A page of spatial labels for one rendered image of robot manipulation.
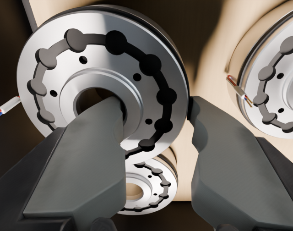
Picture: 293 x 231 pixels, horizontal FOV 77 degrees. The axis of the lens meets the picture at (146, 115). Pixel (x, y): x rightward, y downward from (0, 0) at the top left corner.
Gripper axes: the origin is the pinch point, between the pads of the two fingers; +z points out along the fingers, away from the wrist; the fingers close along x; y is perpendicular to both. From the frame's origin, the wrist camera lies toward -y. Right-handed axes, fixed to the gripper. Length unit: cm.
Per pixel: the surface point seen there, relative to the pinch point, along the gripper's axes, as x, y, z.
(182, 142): 3.3, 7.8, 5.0
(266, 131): 9.1, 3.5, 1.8
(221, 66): 5.4, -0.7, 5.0
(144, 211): -0.5, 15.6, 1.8
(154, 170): 0.3, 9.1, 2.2
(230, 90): 6.3, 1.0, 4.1
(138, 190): -1.2, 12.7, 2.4
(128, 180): -2.2, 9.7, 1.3
